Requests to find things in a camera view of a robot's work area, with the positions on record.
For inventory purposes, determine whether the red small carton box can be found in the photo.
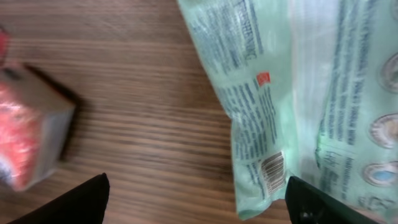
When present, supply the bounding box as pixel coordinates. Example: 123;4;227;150
1;66;76;192

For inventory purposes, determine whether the teal wipes packet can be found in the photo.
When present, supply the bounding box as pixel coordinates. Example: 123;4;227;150
178;0;397;223

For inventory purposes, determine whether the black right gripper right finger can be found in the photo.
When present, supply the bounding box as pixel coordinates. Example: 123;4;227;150
285;176;377;224

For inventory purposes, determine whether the red snack stick packet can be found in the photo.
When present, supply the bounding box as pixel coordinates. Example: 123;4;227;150
0;27;9;66

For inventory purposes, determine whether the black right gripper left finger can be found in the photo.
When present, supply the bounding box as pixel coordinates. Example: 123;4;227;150
9;173;110;224

